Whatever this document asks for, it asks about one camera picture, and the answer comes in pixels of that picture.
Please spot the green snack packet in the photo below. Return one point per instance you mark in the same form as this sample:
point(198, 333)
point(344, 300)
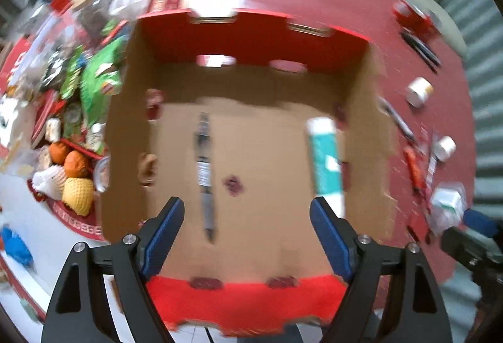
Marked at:
point(72, 72)

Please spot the fruit in white foam net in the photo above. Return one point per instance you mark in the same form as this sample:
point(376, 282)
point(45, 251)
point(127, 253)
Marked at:
point(49, 182)

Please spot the clear pump bottle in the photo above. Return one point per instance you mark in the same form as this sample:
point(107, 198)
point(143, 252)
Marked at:
point(96, 137)

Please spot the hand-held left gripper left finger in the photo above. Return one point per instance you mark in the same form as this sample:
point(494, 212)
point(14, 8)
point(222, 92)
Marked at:
point(165, 235)

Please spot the clear plastic container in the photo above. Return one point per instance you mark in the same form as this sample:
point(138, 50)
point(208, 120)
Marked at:
point(446, 205)

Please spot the red cardboard box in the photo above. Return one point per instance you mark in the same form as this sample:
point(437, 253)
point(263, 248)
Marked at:
point(267, 154)

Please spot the white teal tube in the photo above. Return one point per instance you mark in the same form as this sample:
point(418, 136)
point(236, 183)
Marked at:
point(326, 162)

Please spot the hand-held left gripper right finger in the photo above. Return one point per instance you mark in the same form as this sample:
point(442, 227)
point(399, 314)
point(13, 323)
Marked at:
point(329, 237)

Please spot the teal ribbed mat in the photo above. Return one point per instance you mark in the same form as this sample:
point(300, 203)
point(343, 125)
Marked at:
point(479, 52)

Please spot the green white medicine box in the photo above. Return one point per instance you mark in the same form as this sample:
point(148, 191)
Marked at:
point(448, 201)

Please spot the red card tag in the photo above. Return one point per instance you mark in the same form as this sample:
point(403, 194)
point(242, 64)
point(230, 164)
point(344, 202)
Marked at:
point(61, 3)

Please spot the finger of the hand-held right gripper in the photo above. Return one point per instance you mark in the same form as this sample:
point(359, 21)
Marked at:
point(481, 223)
point(463, 245)

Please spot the blue plastic bag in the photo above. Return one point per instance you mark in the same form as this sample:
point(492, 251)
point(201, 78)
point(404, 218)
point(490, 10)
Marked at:
point(15, 247)

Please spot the green chips bag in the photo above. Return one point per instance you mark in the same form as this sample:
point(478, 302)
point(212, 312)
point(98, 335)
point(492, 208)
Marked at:
point(100, 84)

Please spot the fruit in yellow foam net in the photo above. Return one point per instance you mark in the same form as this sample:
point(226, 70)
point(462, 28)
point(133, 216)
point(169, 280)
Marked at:
point(78, 197)

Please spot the black silver pen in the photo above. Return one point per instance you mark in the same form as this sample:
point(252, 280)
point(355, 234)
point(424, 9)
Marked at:
point(397, 121)

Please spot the glass jar with wooden lid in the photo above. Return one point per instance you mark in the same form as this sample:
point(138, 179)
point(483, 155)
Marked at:
point(92, 9)

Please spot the metal bowl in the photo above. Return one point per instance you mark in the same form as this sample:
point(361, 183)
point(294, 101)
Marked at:
point(102, 174)

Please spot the white wrapped candy cube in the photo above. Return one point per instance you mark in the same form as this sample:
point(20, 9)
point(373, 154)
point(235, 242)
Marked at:
point(53, 130)

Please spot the clear gel pen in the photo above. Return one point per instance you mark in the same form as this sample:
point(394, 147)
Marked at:
point(205, 178)

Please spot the orange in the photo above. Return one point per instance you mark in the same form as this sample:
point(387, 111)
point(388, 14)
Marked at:
point(76, 164)
point(58, 152)

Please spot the large white pill bottle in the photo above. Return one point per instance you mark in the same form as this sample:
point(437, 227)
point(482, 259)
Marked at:
point(444, 148)

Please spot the small white pill bottle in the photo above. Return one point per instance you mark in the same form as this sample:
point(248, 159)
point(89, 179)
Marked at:
point(418, 91)

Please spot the red gel pen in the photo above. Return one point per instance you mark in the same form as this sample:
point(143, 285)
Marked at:
point(415, 170)

